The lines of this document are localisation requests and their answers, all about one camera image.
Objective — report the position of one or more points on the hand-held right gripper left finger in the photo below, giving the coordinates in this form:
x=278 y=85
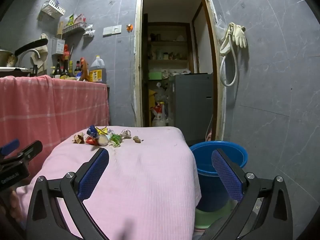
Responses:
x=93 y=172

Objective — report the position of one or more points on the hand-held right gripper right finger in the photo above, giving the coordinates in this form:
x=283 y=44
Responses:
x=226 y=175

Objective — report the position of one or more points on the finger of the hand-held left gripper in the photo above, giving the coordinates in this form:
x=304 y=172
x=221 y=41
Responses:
x=10 y=147
x=31 y=150

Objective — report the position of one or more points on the onion peel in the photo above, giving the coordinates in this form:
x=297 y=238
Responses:
x=103 y=140

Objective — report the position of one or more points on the blue plastic bucket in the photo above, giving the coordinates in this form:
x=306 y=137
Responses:
x=200 y=152

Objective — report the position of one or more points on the red blue wrapper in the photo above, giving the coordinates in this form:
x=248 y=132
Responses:
x=92 y=136

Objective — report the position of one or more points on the brown paper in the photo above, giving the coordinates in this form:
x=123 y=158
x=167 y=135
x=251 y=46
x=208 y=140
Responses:
x=79 y=138

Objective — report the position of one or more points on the green wrapper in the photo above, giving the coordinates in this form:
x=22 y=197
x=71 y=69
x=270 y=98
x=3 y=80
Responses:
x=115 y=139

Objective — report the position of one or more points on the yellow red seasoning wrapper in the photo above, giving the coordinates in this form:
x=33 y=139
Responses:
x=102 y=130

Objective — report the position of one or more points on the white red-print wrapper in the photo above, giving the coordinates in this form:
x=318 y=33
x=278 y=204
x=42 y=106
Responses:
x=126 y=133

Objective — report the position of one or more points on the small brown scrap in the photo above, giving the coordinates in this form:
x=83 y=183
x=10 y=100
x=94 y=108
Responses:
x=136 y=139

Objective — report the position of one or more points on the person's left hand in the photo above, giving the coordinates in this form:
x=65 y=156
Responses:
x=15 y=205

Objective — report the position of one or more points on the pink flower-print blanket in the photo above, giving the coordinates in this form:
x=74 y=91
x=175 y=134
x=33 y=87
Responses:
x=140 y=175

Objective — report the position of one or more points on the green plastic basin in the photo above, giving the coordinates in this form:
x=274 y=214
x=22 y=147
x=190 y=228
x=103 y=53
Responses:
x=207 y=217

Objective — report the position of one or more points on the red plaid cloth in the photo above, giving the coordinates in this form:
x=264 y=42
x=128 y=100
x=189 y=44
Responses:
x=50 y=105

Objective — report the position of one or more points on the grey washing machine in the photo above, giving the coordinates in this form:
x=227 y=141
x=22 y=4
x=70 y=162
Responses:
x=192 y=100

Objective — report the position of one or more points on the small dark bottle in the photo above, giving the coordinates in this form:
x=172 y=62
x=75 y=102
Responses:
x=58 y=70

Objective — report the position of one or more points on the red white bottle on floor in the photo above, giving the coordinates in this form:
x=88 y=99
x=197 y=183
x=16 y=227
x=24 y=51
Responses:
x=158 y=115

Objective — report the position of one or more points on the tall dark sauce bottle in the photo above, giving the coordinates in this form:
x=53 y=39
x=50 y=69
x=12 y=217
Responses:
x=65 y=68

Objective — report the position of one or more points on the metal pot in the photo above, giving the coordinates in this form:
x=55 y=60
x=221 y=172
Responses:
x=6 y=57

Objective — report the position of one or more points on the yellow-cap sauce bottle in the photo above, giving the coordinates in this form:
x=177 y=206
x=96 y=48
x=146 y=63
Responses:
x=71 y=69

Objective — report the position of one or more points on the dark labelled sauce bottle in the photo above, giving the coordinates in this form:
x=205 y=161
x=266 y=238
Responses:
x=77 y=70

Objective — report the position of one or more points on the dark sauce bottles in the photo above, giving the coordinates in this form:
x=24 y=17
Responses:
x=85 y=70

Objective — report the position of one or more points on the yellow bag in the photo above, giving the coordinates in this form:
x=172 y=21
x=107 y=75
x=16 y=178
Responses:
x=151 y=95

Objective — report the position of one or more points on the metal faucet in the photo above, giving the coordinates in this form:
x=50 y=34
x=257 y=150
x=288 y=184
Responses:
x=30 y=52

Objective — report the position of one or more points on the beige hanging cloth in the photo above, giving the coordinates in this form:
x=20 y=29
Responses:
x=43 y=51

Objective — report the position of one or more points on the large cooking oil jug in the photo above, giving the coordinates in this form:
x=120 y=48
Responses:
x=97 y=71

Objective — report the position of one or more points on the red bag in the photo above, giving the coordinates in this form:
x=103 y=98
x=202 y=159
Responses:
x=65 y=51

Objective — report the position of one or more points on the white utensil holder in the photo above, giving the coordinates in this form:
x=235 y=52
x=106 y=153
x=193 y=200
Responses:
x=57 y=46

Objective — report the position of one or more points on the green box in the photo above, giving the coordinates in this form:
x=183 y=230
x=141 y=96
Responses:
x=155 y=75

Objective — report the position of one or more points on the wooden spatula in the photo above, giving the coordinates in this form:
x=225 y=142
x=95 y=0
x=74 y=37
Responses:
x=60 y=28

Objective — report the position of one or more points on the pantry shelves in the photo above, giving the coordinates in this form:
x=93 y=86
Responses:
x=167 y=60

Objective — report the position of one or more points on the crumpled white plastic bag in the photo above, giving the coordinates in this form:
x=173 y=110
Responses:
x=89 y=30

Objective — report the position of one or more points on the yellow green seasoning packet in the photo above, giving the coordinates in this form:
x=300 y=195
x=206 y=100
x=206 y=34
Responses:
x=71 y=19

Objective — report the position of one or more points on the cream rubber gloves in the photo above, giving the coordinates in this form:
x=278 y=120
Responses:
x=238 y=36

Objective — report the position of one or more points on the white red seasoning packet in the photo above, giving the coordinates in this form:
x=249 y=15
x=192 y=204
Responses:
x=79 y=18

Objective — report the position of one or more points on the clear hanging plastic bag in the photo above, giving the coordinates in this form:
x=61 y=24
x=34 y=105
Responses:
x=220 y=28

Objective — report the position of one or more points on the wooden door frame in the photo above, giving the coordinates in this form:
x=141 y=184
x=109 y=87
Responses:
x=137 y=55

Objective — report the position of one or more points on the wall shelf rack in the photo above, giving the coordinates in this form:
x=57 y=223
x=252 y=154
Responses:
x=75 y=28

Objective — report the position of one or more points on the white plastic wall basket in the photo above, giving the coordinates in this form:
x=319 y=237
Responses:
x=53 y=9

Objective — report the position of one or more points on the white switch panel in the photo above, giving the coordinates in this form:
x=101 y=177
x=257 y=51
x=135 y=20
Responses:
x=112 y=30

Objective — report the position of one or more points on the orange wall hook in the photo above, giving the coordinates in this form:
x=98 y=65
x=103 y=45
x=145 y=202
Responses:
x=129 y=27

